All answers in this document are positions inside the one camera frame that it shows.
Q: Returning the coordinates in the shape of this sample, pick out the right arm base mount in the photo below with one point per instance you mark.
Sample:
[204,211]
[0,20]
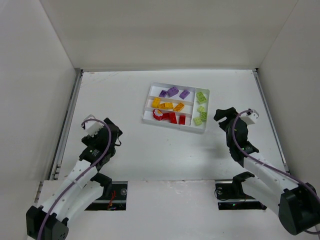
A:
[231,197]

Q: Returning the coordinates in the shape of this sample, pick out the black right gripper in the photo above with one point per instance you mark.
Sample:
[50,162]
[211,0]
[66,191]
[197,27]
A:
[230,119]

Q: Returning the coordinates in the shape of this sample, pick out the yellow curved lego brick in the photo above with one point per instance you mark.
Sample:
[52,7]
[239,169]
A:
[166,106]

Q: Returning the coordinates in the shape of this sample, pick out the light green lego brick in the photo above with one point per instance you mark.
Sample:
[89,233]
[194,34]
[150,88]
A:
[201,109]
[203,116]

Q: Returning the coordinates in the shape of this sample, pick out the yellow butterfly lego brick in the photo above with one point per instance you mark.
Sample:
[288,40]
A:
[156,102]

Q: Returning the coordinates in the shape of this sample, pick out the red large lego brick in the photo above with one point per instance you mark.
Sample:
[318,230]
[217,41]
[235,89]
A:
[172,118]

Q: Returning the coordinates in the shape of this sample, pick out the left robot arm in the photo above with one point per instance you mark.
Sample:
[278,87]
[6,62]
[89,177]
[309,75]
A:
[83,185]

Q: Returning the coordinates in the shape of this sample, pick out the red curved lego brick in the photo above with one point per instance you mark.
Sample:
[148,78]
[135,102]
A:
[166,116]

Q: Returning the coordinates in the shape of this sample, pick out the yellow long lego brick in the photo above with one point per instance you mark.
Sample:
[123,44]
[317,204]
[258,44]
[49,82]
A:
[179,107]

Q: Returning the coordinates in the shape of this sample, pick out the red rounded lego brick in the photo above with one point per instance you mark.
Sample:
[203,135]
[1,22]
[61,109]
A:
[157,115]

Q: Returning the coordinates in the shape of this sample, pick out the purple butterfly lego brick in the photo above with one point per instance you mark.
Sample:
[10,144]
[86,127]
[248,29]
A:
[184,94]

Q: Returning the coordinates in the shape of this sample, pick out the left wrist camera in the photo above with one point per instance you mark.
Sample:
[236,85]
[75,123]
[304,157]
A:
[91,126]

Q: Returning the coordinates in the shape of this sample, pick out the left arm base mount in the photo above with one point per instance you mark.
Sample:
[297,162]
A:
[114,195]

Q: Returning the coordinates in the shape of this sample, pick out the light green small lego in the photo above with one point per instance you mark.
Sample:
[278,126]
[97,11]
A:
[201,98]

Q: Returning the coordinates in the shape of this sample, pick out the purple curved lego brick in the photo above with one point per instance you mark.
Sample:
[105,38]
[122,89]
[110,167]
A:
[163,94]

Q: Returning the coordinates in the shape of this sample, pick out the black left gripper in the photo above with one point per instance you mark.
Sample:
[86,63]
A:
[110,133]

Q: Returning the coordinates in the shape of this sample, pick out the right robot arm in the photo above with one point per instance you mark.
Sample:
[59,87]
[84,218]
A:
[295,203]

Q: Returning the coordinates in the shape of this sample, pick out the white sorting tray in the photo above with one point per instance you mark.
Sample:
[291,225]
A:
[190,109]

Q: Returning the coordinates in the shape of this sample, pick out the red small lego brick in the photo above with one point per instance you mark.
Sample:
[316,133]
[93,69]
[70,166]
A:
[182,120]

